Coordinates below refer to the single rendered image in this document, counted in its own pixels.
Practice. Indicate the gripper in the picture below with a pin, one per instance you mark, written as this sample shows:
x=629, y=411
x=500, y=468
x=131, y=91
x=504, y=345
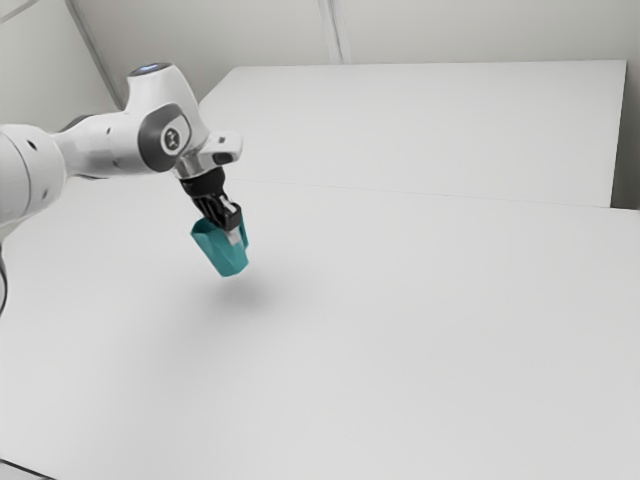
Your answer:
x=204, y=185

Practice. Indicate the teal faceted mug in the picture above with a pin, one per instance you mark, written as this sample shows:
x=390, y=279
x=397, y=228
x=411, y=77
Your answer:
x=226, y=252

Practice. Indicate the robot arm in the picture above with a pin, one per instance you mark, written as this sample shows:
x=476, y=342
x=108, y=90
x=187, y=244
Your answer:
x=100, y=145

